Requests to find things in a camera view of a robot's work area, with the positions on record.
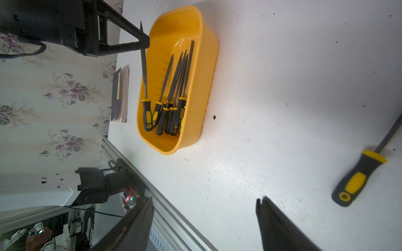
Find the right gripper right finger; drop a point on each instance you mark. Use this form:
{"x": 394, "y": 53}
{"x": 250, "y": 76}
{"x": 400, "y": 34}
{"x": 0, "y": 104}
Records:
{"x": 278, "y": 232}

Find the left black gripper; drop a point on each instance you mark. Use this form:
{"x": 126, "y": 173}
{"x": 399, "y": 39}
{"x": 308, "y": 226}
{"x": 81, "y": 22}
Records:
{"x": 92, "y": 38}

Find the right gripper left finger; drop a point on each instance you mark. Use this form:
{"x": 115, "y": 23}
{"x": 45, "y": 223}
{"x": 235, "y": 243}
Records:
{"x": 131, "y": 233}

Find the yellow plastic storage tray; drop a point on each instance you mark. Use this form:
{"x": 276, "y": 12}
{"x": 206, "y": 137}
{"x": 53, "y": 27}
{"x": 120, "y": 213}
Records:
{"x": 171, "y": 34}

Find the yellow-black file tool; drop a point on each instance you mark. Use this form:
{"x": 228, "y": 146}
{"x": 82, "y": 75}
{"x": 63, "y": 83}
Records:
{"x": 182, "y": 99}
{"x": 173, "y": 128}
{"x": 175, "y": 93}
{"x": 355, "y": 180}
{"x": 166, "y": 107}
{"x": 146, "y": 102}
{"x": 159, "y": 102}

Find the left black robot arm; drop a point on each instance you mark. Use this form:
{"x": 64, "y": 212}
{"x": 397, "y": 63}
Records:
{"x": 78, "y": 25}

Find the dark blue notebook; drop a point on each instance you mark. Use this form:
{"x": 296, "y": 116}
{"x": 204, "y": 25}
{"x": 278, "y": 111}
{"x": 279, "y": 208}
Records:
{"x": 120, "y": 95}

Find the aluminium mounting rail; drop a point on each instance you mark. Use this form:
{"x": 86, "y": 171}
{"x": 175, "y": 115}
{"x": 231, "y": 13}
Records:
{"x": 37, "y": 191}

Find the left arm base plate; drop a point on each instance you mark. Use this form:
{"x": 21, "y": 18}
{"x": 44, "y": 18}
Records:
{"x": 97, "y": 185}

